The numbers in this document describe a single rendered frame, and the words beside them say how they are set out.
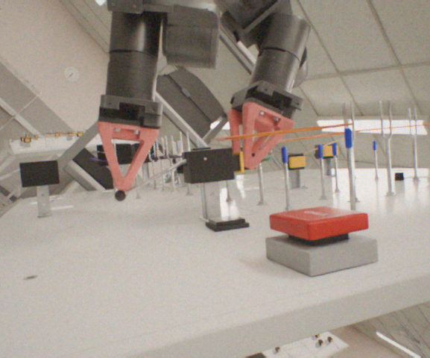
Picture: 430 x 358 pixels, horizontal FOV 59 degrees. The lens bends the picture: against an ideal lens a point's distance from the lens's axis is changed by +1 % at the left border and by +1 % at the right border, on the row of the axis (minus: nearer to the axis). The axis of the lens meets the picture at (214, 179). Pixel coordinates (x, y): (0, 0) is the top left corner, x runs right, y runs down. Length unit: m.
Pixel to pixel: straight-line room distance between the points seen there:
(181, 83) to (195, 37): 1.13
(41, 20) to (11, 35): 0.59
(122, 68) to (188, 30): 0.08
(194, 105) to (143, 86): 1.14
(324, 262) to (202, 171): 0.24
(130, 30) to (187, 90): 1.13
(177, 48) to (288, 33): 0.15
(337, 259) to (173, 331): 0.12
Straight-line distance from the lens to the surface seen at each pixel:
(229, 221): 0.41
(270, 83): 0.47
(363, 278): 0.25
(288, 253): 0.27
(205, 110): 1.59
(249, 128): 0.47
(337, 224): 0.26
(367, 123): 3.99
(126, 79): 0.44
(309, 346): 4.97
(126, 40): 0.46
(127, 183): 0.45
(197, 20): 0.45
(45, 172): 0.74
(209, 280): 0.26
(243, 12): 0.55
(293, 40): 0.52
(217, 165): 0.46
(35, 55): 8.07
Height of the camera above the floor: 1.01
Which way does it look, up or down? 14 degrees up
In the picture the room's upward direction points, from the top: 41 degrees clockwise
